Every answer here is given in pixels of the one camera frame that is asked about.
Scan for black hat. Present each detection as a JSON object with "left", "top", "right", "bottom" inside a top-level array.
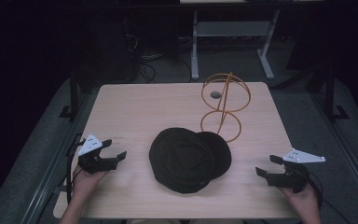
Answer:
[{"left": 148, "top": 127, "right": 233, "bottom": 195}]

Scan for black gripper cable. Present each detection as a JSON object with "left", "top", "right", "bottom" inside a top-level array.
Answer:
[
  {"left": 306, "top": 171, "right": 353, "bottom": 224},
  {"left": 64, "top": 139, "right": 87, "bottom": 204}
]

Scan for grey metal table frame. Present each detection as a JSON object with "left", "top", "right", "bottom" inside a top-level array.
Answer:
[{"left": 190, "top": 8, "right": 282, "bottom": 82}]

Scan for aluminium rail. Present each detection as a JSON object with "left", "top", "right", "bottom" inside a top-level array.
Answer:
[
  {"left": 310, "top": 91, "right": 358, "bottom": 217},
  {"left": 20, "top": 91, "right": 92, "bottom": 224}
]

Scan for person's right hand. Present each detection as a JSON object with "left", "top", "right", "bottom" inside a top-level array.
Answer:
[{"left": 279, "top": 182, "right": 322, "bottom": 217}]

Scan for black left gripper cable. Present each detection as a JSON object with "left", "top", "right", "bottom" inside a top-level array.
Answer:
[{"left": 64, "top": 139, "right": 87, "bottom": 204}]

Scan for black floor cables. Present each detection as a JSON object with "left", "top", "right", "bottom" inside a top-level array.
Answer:
[{"left": 139, "top": 50, "right": 194, "bottom": 84}]

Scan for orange wire hat stand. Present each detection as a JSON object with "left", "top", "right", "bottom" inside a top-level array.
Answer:
[{"left": 200, "top": 72, "right": 252, "bottom": 144}]

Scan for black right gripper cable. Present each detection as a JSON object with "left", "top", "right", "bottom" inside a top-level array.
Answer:
[{"left": 306, "top": 171, "right": 353, "bottom": 224}]

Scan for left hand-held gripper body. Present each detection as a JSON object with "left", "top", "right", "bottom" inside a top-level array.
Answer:
[{"left": 76, "top": 133, "right": 119, "bottom": 175}]

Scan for person's left hand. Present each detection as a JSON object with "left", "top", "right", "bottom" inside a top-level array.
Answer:
[{"left": 71, "top": 165, "right": 108, "bottom": 201}]

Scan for black computer tower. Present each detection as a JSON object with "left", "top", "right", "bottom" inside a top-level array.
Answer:
[{"left": 76, "top": 13, "right": 143, "bottom": 86}]

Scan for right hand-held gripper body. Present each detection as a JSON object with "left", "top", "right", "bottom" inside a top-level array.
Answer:
[{"left": 266, "top": 147, "right": 326, "bottom": 194}]

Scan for black metal post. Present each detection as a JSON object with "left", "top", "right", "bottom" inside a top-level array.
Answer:
[
  {"left": 324, "top": 69, "right": 351, "bottom": 123},
  {"left": 59, "top": 69, "right": 80, "bottom": 120}
]

